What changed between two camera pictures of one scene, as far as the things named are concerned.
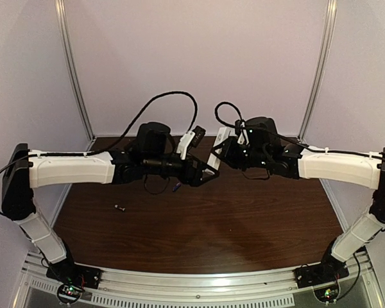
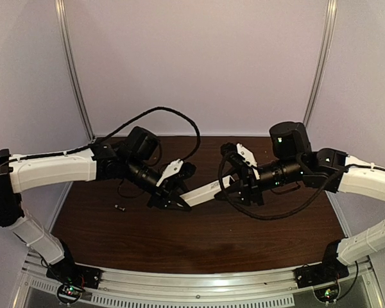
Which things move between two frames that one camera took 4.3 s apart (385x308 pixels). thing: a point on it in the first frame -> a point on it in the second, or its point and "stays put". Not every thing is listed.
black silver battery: [117, 206] stays put
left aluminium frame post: [63, 27] stays put
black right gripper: [226, 153] -> [250, 185]
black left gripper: [194, 170] -> [163, 193]
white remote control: [222, 133] -> [207, 192]
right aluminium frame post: [332, 24] stays put
